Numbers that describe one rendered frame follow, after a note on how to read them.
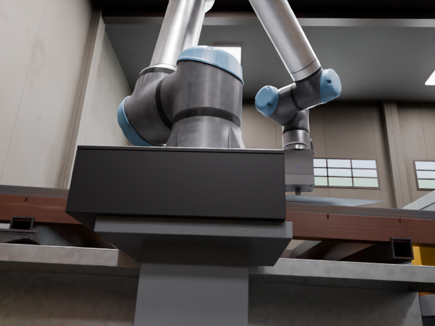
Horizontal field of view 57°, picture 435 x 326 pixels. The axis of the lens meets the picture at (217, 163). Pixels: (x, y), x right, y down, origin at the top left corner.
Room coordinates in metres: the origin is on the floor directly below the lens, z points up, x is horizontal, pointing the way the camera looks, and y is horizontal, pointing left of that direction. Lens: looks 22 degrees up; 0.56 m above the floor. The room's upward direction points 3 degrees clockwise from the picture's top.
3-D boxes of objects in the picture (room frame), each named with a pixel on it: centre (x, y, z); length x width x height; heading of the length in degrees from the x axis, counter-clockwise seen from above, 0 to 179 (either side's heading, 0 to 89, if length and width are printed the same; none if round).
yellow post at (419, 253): (1.17, -0.61, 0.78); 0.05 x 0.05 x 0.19; 3
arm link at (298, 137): (1.04, -0.22, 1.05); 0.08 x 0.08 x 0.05
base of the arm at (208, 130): (0.60, 0.02, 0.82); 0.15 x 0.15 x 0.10
